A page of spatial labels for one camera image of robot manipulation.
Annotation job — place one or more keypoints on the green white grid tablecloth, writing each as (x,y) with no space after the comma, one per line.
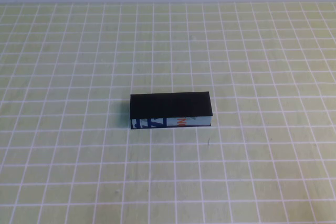
(78,155)

